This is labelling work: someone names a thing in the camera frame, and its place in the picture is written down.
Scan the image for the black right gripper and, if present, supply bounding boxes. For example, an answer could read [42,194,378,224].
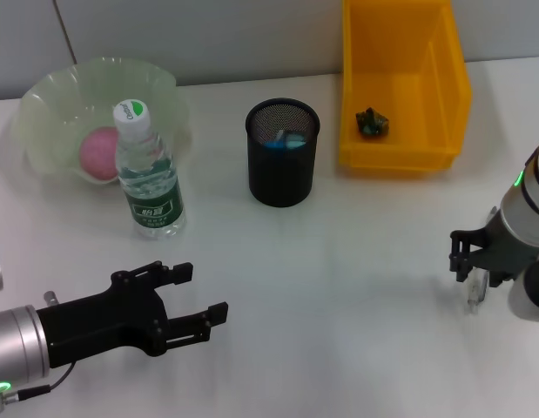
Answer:
[449,212,539,288]

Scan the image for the pale green glass fruit plate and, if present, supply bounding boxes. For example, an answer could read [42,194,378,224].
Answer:
[11,56,194,186]

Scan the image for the pink peach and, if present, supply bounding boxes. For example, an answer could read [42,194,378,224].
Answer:
[79,125,121,182]

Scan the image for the yellow plastic bin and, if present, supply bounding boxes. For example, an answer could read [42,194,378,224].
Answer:
[337,0,474,180]

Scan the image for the blue scissors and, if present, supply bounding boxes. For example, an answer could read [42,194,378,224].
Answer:
[264,134,307,152]

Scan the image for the clear water bottle green label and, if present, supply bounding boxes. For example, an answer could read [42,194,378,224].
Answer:
[113,98,186,239]

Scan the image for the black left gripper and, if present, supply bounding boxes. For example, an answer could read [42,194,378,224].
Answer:
[36,260,230,369]

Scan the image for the black mesh pen holder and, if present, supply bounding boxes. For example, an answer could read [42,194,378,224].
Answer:
[244,98,321,208]

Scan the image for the silver white pen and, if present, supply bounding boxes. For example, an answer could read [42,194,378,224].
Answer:
[464,266,490,315]

